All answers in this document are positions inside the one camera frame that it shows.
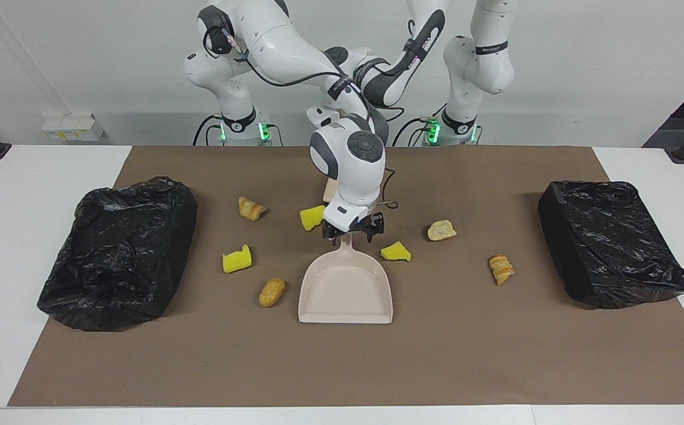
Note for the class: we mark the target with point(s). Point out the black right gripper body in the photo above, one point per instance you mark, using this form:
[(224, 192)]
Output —
[(354, 230)]

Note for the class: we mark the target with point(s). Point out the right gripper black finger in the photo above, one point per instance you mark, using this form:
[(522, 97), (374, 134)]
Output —
[(332, 231), (377, 223)]

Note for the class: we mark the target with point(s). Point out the yellow sponge piece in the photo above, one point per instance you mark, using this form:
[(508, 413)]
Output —
[(395, 252), (311, 218), (236, 261)]

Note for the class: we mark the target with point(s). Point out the beige hand brush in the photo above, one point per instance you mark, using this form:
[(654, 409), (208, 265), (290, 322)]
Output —
[(328, 192)]

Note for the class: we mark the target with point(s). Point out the beige plastic dustpan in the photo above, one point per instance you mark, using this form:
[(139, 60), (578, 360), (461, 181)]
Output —
[(344, 289)]

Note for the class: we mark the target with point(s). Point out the pale bread lump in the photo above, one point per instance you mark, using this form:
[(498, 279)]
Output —
[(441, 231)]

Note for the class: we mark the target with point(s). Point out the striped croissant piece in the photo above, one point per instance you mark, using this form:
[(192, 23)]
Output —
[(251, 209), (501, 270)]

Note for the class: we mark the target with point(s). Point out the brown peanut shaped bread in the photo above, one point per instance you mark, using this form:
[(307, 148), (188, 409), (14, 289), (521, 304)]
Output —
[(272, 293)]

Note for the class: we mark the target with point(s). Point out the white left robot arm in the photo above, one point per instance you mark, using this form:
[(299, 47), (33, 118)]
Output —
[(477, 65)]

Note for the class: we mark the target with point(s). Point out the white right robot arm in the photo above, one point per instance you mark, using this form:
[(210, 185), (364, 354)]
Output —
[(347, 171)]

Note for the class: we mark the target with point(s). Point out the black bag lined bin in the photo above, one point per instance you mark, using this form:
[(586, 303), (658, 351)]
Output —
[(607, 248), (117, 265)]

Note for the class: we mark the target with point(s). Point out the brown table mat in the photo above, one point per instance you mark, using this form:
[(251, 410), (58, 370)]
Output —
[(495, 354)]

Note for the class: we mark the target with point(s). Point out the white box with labels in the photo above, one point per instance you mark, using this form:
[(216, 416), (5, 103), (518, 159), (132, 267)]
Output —
[(73, 128)]

